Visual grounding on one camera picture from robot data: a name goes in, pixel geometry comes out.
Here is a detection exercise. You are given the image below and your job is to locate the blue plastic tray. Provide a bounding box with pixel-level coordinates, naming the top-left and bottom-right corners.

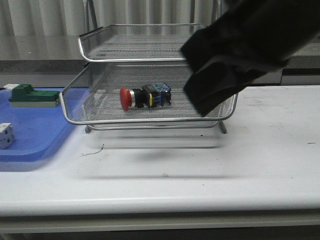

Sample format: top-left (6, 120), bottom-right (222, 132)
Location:
top-left (0, 90), bottom-right (76, 163)

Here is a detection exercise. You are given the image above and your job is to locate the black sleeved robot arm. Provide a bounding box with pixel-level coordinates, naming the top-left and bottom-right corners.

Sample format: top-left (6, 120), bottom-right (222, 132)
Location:
top-left (180, 0), bottom-right (320, 117)

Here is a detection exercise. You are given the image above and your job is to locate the silver wire rack frame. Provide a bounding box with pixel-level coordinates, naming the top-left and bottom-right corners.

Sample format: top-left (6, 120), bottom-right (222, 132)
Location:
top-left (83, 0), bottom-right (228, 135)

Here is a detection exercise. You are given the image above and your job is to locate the green electrical module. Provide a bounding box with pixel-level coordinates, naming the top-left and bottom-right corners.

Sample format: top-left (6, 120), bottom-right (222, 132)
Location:
top-left (4, 84), bottom-right (60, 108)

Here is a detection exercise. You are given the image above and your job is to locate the red emergency stop button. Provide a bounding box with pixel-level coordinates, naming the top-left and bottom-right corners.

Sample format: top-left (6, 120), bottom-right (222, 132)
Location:
top-left (119, 83), bottom-right (172, 111)

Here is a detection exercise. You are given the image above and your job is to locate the grey stone counter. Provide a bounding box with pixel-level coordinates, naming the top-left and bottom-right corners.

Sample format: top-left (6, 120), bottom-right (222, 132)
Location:
top-left (0, 35), bottom-right (320, 75)

